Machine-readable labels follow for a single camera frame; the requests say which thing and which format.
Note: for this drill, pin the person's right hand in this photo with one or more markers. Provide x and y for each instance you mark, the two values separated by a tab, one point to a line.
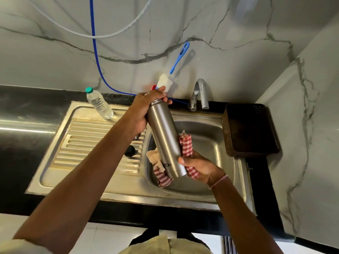
206	169

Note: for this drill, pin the person's left hand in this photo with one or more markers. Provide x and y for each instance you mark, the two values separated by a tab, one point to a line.
140	111

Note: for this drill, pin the steel flask cup lid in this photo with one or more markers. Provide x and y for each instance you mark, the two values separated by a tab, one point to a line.
137	137

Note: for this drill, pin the red checkered cloth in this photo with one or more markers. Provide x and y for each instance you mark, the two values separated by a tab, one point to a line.
186	146

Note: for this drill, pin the blue white bottle brush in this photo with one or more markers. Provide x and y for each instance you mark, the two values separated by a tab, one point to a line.
164	80

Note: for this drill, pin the steel flask bottle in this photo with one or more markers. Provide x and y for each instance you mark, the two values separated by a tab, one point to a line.
166	140

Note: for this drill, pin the black flask stopper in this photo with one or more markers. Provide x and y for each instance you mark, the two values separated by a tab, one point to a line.
130	151

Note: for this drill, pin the clear plastic water bottle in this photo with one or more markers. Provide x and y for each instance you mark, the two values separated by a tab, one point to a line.
99	104

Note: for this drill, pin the person's right forearm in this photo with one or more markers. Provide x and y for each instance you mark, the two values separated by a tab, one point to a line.
243	224

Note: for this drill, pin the person's left forearm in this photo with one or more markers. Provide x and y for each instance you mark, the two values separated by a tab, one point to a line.
71	187

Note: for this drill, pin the dark woven tray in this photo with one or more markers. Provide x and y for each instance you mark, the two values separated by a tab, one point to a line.
251	129

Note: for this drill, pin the chrome sink faucet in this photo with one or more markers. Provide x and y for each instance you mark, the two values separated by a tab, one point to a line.
202	93

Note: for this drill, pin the dark striped floor grate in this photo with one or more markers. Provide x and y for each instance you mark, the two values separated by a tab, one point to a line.
230	246

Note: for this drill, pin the dark trousers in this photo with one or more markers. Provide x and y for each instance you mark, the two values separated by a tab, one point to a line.
143	235

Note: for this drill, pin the stainless steel sink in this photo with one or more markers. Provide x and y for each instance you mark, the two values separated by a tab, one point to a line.
79	179

